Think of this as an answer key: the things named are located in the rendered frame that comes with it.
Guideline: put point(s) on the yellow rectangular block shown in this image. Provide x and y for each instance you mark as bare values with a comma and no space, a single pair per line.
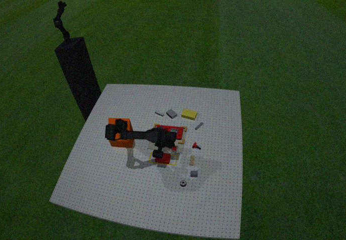
189,114

